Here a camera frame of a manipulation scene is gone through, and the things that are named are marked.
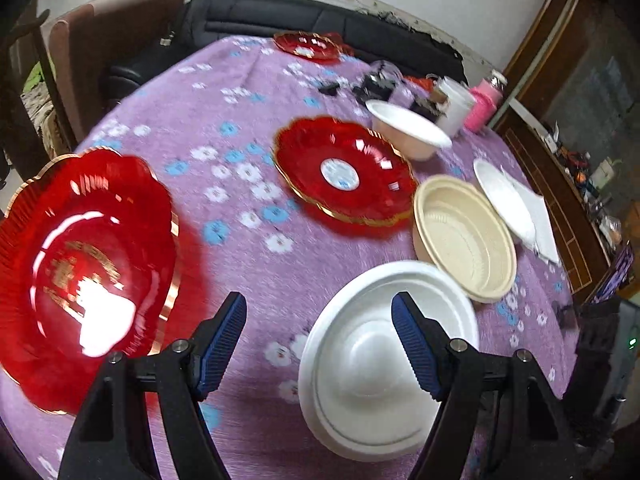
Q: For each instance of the dark wooden chair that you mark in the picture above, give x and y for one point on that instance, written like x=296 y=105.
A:
x=52 y=80

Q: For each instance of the red glass plate white centre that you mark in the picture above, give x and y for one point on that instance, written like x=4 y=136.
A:
x=310 y=160

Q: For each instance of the small black object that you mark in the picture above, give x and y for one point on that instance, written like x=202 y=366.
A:
x=330 y=89

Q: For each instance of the large red glass plate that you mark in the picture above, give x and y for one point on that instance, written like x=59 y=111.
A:
x=75 y=210

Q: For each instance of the white plastic jar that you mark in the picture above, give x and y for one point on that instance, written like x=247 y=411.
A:
x=457 y=105

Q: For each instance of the small red glass plate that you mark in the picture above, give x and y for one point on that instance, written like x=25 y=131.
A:
x=310 y=45

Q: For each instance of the wooden cabinet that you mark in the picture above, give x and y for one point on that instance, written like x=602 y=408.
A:
x=565 y=60

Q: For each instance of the large white foam bowl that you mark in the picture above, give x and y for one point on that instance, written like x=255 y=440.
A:
x=360 y=320

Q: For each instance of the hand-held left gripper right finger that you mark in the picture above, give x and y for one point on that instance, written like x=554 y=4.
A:
x=412 y=340

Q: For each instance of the black leather sofa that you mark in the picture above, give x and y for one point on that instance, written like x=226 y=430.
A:
x=280 y=15

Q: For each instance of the brown upholstered chair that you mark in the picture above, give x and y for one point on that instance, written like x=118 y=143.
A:
x=100 y=40

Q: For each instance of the bottle with pink knitted cover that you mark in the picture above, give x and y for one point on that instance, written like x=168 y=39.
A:
x=480 y=110

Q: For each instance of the small white foam plate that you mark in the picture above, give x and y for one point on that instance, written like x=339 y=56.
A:
x=502 y=195

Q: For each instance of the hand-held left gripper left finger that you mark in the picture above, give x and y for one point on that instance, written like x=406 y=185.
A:
x=222 y=345

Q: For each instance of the black device with clear dome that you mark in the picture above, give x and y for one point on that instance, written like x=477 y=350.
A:
x=375 y=85

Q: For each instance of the beige plastic bowl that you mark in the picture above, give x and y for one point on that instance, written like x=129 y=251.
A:
x=460 y=240

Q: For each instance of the purple floral tablecloth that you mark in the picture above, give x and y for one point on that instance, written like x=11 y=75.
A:
x=210 y=110

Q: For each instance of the white notebook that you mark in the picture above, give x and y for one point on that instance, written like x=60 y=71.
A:
x=544 y=222

